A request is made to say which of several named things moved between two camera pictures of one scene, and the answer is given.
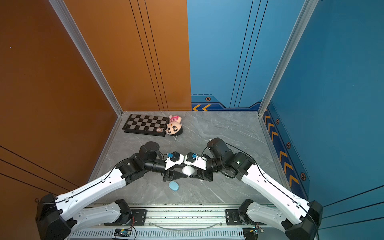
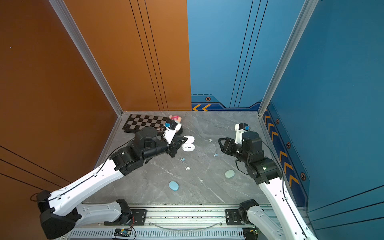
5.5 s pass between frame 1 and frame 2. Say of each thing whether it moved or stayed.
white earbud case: moved
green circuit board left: stayed
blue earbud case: stayed
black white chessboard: stayed
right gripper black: moved
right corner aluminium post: stayed
